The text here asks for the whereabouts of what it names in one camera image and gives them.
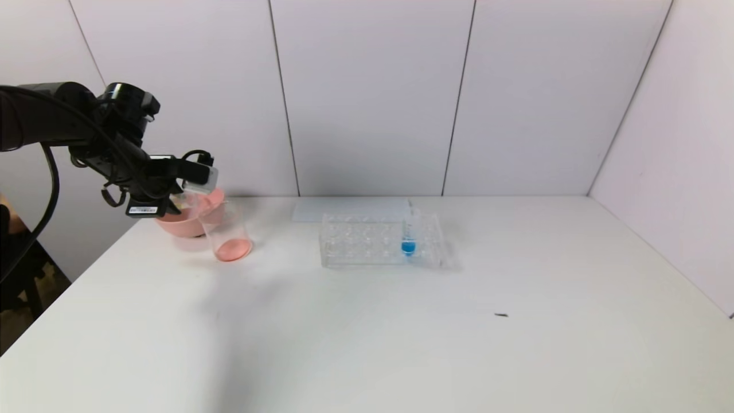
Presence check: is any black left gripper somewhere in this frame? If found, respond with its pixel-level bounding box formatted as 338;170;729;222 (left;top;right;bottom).
126;182;184;218

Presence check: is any test tube with yellow liquid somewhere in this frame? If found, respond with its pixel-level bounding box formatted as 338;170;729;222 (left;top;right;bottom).
171;190;214;214

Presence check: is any clear plastic beaker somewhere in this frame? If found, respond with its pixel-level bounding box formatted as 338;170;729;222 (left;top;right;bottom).
198;198;254;263

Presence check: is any test tube with blue liquid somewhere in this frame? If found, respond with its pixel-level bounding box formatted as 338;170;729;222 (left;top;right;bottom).
400;205;417;258

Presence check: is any clear plastic test tube rack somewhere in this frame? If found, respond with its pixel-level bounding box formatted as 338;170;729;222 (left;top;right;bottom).
319;212;444;270

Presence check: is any pink bowl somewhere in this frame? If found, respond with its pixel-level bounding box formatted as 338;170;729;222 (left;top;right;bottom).
155;186;227;239

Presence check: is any white paper sheet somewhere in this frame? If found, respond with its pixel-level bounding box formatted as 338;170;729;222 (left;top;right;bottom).
291;198;413;224

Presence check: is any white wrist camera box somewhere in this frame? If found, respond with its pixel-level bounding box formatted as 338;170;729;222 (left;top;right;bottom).
183;166;220;193

